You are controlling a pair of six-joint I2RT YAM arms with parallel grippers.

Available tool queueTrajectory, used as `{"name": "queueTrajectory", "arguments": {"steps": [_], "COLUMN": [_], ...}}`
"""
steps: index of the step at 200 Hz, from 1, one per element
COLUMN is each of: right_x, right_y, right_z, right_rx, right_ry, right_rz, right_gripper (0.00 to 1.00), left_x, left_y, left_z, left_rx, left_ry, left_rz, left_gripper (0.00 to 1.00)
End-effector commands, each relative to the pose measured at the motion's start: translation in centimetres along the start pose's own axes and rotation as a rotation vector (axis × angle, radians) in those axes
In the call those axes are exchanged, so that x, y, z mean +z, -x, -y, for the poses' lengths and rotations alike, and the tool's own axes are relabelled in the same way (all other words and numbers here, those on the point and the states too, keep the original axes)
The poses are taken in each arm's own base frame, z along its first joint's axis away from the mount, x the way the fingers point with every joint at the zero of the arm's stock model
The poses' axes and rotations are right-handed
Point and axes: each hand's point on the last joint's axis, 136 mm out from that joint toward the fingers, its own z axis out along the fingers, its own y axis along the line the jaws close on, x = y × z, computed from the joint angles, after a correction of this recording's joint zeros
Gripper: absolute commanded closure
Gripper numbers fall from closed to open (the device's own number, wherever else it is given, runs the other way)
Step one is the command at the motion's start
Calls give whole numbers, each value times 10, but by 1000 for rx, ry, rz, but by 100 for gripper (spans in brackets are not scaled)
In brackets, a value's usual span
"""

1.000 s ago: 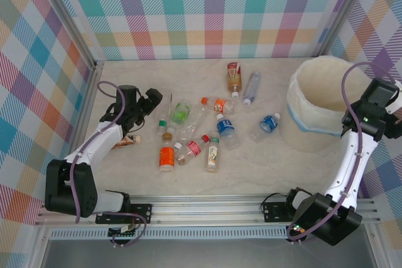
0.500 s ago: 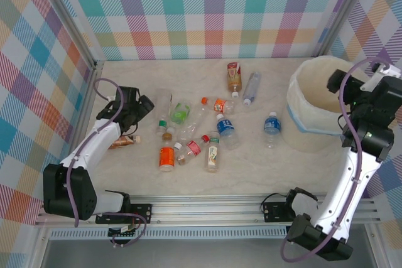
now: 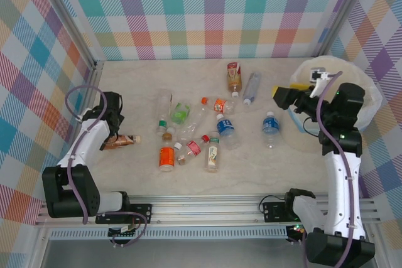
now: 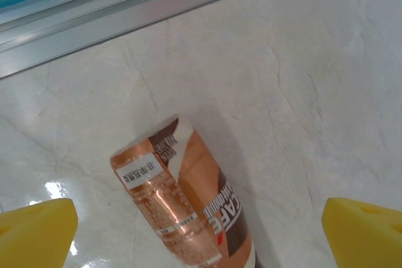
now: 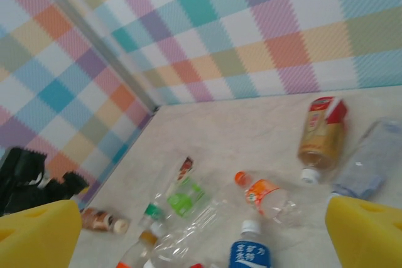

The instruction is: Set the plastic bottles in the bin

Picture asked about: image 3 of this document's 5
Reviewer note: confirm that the brown label plastic bottle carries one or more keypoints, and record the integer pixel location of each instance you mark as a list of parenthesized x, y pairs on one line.
[(124, 141)]

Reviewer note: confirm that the aluminium frame post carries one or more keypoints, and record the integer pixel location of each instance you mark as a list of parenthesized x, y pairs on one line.
[(342, 10), (66, 13)]

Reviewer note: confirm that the blue label water bottle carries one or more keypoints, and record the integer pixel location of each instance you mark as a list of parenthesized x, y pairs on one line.
[(270, 125), (225, 126)]

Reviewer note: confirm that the circuit board with lights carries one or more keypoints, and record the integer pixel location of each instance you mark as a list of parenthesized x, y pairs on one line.
[(296, 232)]

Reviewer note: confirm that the white label green-cap bottle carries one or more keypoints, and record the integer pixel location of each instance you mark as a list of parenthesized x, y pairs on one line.
[(213, 155)]

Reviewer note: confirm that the brown tea bottle red top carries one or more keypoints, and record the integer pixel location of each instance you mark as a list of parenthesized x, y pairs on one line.
[(234, 76)]

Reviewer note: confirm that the clear bluish plastic bottle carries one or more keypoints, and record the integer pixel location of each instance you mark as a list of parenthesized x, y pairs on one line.
[(252, 87)]

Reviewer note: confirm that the orange-cap orange-label clear bottle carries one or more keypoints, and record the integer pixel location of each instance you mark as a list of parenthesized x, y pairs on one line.
[(220, 105)]

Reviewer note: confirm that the aluminium side rail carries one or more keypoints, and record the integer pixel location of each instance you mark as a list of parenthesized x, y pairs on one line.
[(93, 89)]

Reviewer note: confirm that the green label plastic bottle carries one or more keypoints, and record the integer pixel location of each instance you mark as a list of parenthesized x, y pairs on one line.
[(180, 113)]

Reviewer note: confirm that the red label red-cap bottle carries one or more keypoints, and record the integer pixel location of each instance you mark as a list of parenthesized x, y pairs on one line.
[(193, 148)]

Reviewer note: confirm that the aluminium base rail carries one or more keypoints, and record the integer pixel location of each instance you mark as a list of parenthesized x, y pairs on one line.
[(204, 208)]

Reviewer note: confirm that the small circuit board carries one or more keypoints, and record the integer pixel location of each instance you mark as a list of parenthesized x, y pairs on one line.
[(122, 233)]

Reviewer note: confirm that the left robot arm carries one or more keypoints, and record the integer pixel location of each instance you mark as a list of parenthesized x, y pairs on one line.
[(88, 136)]

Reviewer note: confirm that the large orange label bottle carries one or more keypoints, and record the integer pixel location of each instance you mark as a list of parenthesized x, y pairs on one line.
[(166, 156)]

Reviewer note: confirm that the white bin with plastic liner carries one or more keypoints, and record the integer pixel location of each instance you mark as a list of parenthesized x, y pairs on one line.
[(367, 92)]

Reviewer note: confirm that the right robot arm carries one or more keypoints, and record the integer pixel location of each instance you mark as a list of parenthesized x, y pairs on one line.
[(340, 186)]

